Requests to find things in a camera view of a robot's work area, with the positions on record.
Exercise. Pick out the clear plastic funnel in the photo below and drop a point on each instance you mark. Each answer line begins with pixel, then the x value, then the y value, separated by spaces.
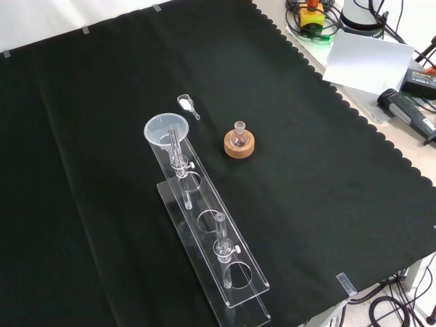
pixel 153 131

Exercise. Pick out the clear funnel stand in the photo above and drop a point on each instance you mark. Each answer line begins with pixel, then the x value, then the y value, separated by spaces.
pixel 253 287

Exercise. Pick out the glass weighing funnel with powder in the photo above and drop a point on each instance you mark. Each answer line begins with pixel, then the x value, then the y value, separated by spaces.
pixel 185 102

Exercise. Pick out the small round-bottom glass flask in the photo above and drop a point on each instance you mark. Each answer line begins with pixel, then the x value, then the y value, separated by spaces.
pixel 239 137

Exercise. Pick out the black bench cloth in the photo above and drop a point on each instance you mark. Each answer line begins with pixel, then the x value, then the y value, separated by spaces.
pixel 306 170

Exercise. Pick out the clear tape strip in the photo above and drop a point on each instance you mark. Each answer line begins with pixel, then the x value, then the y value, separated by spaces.
pixel 346 284
pixel 86 30
pixel 7 54
pixel 156 7

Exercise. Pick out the yellow stop button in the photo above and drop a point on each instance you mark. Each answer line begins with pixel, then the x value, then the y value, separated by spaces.
pixel 311 18

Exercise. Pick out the pale board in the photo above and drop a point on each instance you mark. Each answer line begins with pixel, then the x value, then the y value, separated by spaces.
pixel 368 61

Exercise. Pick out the black power adapter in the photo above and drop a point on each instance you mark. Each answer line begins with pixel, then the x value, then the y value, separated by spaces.
pixel 420 81

